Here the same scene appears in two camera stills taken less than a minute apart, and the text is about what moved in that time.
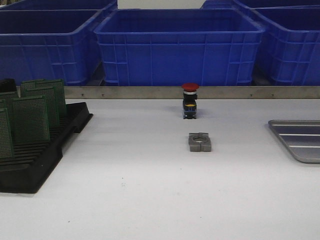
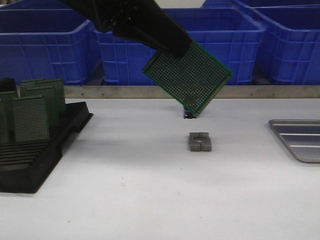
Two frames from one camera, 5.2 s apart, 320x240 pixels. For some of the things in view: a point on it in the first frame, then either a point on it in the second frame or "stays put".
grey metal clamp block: (199, 142) stays put
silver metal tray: (302, 137) stays put
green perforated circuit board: (6, 152) to (195, 78)
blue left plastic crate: (57, 44) stays put
